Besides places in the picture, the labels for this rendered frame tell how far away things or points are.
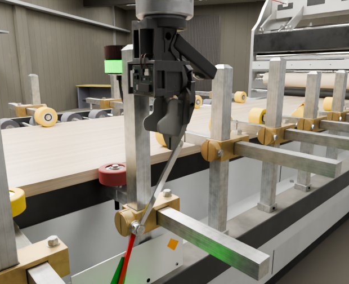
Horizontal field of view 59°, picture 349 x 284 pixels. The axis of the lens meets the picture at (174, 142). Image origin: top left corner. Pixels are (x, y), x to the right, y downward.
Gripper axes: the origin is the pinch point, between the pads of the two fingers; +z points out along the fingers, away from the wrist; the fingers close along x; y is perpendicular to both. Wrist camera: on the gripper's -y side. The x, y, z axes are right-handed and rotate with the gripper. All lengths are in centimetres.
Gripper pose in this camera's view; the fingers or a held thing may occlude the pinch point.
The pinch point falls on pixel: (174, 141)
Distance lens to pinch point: 54.3
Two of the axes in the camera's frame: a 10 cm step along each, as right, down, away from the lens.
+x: 6.8, 1.7, -7.2
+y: -7.4, 1.5, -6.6
